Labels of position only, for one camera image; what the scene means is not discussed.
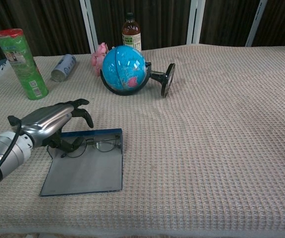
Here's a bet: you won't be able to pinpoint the blue card box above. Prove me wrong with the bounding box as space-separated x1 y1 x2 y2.
39 128 123 197

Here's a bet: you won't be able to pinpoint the thin metal eyeglasses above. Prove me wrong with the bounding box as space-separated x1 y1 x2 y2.
60 137 122 158

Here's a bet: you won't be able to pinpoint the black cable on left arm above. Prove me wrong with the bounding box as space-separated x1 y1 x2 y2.
0 115 23 189

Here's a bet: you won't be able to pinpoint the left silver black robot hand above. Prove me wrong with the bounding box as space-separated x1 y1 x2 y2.
20 98 95 152

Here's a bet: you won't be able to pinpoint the brown tea bottle green label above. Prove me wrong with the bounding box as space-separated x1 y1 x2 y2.
121 12 142 52

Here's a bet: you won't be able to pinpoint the pink artificial flower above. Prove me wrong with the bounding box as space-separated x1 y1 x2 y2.
90 42 115 74

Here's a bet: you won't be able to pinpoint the blue globe on black stand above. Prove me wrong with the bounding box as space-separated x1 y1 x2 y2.
100 45 176 99

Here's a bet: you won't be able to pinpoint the white screen frame post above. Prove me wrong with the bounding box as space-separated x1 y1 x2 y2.
245 0 269 47
186 0 206 45
79 0 100 54

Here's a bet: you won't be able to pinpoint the silver blue drink can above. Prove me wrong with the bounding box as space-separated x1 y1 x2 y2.
51 54 77 82

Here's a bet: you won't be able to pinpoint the green canister with red lid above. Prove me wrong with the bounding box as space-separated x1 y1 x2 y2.
0 28 49 101

